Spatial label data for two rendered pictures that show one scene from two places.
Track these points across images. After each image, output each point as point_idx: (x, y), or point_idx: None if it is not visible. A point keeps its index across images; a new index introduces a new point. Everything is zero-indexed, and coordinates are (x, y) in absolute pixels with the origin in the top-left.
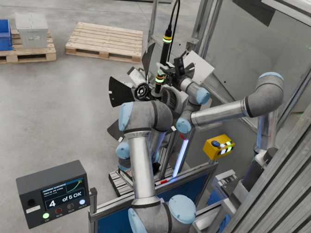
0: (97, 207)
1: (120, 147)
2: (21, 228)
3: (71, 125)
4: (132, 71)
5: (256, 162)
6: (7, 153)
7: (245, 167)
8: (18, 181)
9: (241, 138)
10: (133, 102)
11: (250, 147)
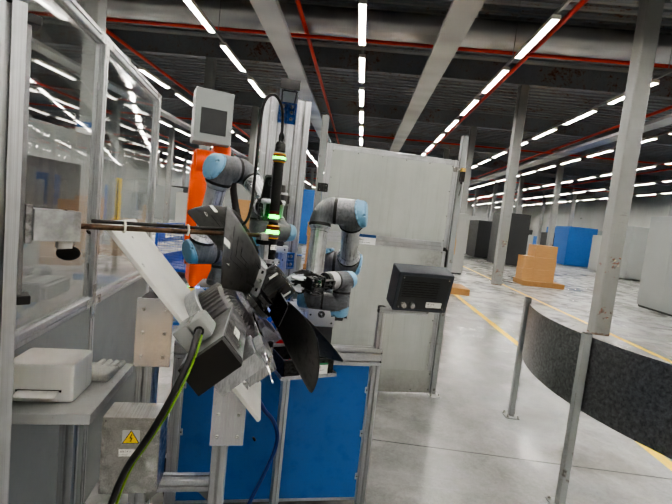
0: (372, 348)
1: (353, 272)
2: None
3: None
4: (232, 344)
5: (287, 196)
6: None
7: None
8: (450, 273)
9: (71, 345)
10: (355, 200)
11: (82, 338)
